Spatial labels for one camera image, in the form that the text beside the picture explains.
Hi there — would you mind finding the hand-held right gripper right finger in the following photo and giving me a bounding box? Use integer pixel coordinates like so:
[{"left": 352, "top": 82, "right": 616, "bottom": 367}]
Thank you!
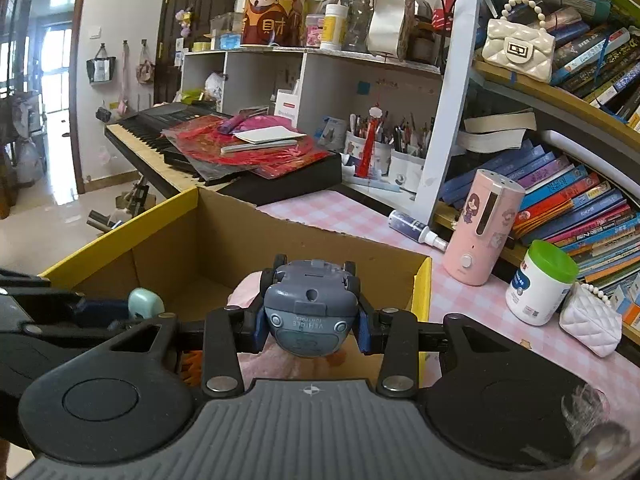
[{"left": 355, "top": 305, "right": 507, "bottom": 397}]

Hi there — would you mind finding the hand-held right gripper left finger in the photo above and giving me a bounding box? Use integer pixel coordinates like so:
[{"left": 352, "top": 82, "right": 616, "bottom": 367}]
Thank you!
[{"left": 107, "top": 304, "right": 273, "bottom": 397}]

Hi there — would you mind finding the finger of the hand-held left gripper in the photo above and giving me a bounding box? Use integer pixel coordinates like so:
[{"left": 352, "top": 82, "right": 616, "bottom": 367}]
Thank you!
[
  {"left": 0, "top": 317, "right": 133, "bottom": 362},
  {"left": 0, "top": 269, "right": 132, "bottom": 334}
]

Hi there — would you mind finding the mint green small toy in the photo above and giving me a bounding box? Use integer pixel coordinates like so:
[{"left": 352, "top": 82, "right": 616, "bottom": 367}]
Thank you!
[{"left": 127, "top": 287, "right": 166, "bottom": 321}]

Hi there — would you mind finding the grey toy car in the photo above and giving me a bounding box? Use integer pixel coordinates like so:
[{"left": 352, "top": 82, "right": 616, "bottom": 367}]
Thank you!
[{"left": 260, "top": 255, "right": 362, "bottom": 359}]

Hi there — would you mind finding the cardboard box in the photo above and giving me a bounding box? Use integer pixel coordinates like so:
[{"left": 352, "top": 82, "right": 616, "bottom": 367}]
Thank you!
[{"left": 37, "top": 186, "right": 433, "bottom": 391}]

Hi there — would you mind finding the clutter on floor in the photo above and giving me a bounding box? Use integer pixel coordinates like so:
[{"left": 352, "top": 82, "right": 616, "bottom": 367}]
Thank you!
[{"left": 87, "top": 185, "right": 151, "bottom": 234}]

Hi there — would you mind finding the pink checkered tablecloth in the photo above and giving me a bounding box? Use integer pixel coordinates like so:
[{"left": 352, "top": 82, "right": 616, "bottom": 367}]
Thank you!
[{"left": 235, "top": 187, "right": 640, "bottom": 413}]

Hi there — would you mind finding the blue spray bottle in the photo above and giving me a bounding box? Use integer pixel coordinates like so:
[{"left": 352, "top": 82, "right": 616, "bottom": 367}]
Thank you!
[{"left": 389, "top": 209, "right": 449, "bottom": 252}]

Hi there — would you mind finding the black keyboard stand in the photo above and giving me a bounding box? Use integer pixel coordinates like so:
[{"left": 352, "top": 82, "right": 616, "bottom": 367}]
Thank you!
[{"left": 127, "top": 172, "right": 157, "bottom": 216}]

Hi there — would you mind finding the pink humidifier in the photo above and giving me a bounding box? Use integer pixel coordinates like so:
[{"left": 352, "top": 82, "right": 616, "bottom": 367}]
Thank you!
[{"left": 444, "top": 169, "right": 526, "bottom": 287}]

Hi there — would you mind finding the white pen holder cup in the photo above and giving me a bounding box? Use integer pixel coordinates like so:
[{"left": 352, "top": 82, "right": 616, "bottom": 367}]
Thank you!
[
  {"left": 390, "top": 150, "right": 427, "bottom": 194},
  {"left": 345, "top": 131, "right": 392, "bottom": 177}
]

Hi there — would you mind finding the white jar green lid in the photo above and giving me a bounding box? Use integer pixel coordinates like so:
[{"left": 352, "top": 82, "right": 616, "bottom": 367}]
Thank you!
[{"left": 505, "top": 240, "right": 580, "bottom": 327}]

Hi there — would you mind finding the black electronic keyboard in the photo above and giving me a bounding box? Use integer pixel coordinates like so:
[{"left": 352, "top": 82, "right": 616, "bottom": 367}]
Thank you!
[{"left": 104, "top": 102, "right": 343, "bottom": 207}]

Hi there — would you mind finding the thin grey book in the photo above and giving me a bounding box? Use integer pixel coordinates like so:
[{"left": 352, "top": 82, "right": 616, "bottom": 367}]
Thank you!
[{"left": 220, "top": 139, "right": 301, "bottom": 155}]

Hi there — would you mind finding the red tassel ornament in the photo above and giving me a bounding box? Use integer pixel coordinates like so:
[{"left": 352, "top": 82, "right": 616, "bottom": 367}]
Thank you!
[{"left": 357, "top": 106, "right": 387, "bottom": 179}]

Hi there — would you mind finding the white notebook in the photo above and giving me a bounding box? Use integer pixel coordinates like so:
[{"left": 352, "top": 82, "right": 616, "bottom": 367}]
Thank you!
[{"left": 234, "top": 126, "right": 307, "bottom": 145}]

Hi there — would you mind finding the blue photo card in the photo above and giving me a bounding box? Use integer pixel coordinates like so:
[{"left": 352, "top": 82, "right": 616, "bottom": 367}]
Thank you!
[{"left": 320, "top": 117, "right": 346, "bottom": 154}]

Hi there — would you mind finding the bunch of pens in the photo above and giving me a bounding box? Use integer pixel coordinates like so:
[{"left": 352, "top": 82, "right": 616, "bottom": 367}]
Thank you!
[{"left": 349, "top": 112, "right": 436, "bottom": 158}]

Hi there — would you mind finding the magenta purple pouch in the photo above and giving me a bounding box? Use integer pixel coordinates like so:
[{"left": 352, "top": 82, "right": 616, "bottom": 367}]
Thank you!
[{"left": 215, "top": 112, "right": 301, "bottom": 136}]

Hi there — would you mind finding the white paper bag red label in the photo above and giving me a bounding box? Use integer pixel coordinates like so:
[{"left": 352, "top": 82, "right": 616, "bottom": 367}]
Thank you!
[{"left": 274, "top": 89, "right": 301, "bottom": 124}]

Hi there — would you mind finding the white quilted purse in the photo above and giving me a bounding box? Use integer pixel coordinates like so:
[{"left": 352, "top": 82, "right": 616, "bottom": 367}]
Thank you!
[{"left": 559, "top": 282, "right": 626, "bottom": 359}]

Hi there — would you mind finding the grey hanging tote bag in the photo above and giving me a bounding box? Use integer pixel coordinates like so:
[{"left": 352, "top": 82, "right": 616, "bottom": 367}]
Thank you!
[{"left": 86, "top": 44, "right": 117, "bottom": 86}]

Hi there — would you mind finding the pink hanging bag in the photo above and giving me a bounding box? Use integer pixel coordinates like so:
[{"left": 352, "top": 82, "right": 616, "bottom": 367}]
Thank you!
[{"left": 135, "top": 40, "right": 157, "bottom": 86}]

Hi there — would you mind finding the long row of colourful books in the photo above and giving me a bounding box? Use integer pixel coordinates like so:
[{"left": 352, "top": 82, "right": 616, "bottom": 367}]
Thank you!
[{"left": 440, "top": 141, "right": 640, "bottom": 332}]

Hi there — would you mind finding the white plastic bag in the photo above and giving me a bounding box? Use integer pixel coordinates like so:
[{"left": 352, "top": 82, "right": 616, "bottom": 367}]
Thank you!
[{"left": 205, "top": 72, "right": 226, "bottom": 102}]

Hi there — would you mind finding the white shelf unit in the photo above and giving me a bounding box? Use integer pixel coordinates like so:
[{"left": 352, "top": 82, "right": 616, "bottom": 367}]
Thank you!
[{"left": 179, "top": 0, "right": 485, "bottom": 211}]

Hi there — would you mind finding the pink container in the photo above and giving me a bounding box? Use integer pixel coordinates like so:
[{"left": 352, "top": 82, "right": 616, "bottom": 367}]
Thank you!
[{"left": 305, "top": 14, "right": 326, "bottom": 49}]

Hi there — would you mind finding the white bottle yellow label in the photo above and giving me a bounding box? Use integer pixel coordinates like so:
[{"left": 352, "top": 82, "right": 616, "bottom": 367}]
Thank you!
[{"left": 320, "top": 4, "right": 348, "bottom": 52}]

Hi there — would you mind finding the wooden bookshelf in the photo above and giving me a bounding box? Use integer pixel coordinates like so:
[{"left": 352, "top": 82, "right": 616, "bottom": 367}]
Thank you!
[{"left": 432, "top": 0, "right": 640, "bottom": 346}]

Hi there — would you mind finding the white canvas bag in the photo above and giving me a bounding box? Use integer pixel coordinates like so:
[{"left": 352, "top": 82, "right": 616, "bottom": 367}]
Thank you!
[{"left": 367, "top": 0, "right": 419, "bottom": 59}]

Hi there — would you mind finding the cartoon figure gift box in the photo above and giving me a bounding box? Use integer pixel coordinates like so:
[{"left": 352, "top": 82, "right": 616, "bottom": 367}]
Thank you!
[{"left": 241, "top": 0, "right": 307, "bottom": 47}]

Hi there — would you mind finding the red box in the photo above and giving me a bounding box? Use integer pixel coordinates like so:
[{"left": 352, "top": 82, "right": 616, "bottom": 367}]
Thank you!
[{"left": 432, "top": 0, "right": 456, "bottom": 32}]

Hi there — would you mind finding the slanted row of books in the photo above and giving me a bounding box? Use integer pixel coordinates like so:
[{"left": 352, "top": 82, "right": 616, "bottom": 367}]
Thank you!
[{"left": 550, "top": 7, "right": 640, "bottom": 131}]

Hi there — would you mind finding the pink strap bag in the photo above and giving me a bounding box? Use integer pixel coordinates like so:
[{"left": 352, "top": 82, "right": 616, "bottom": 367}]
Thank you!
[{"left": 116, "top": 42, "right": 132, "bottom": 112}]

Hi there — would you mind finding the cream handbag pearl handle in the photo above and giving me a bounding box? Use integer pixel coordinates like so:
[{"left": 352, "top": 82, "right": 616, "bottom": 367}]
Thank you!
[{"left": 482, "top": 0, "right": 557, "bottom": 85}]

